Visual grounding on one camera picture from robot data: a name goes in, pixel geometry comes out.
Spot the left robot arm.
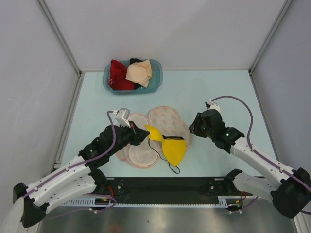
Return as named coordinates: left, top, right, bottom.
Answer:
left=13, top=121, right=150, bottom=228

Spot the beige bra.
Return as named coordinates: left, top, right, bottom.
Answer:
left=126, top=59, right=152, bottom=88

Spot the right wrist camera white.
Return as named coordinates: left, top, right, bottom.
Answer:
left=205, top=100, right=221, bottom=113

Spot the aluminium frame post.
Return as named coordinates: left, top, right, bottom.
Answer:
left=35, top=0, right=83, bottom=76
left=248, top=0, right=294, bottom=74

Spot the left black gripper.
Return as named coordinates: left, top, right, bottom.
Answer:
left=107, top=120, right=149, bottom=156

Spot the teal plastic basket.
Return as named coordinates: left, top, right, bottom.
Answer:
left=103, top=59, right=163, bottom=95

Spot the left aluminium frame post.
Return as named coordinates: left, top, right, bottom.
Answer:
left=35, top=0, right=83, bottom=76

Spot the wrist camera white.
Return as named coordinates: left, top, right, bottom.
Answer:
left=115, top=108, right=130, bottom=127
left=205, top=100, right=221, bottom=113

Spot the right aluminium frame post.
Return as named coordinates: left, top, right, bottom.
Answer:
left=248, top=0, right=294, bottom=74

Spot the red garment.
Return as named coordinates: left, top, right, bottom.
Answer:
left=108, top=60, right=134, bottom=91

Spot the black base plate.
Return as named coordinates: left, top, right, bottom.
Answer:
left=93, top=177, right=251, bottom=199

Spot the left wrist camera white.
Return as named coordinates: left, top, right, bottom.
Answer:
left=115, top=108, right=130, bottom=127

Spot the black garment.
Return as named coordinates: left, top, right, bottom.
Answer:
left=130, top=58, right=142, bottom=64

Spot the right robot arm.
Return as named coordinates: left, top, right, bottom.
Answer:
left=189, top=109, right=311, bottom=219

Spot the yellow black bra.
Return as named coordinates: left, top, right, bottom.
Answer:
left=144, top=125, right=187, bottom=174

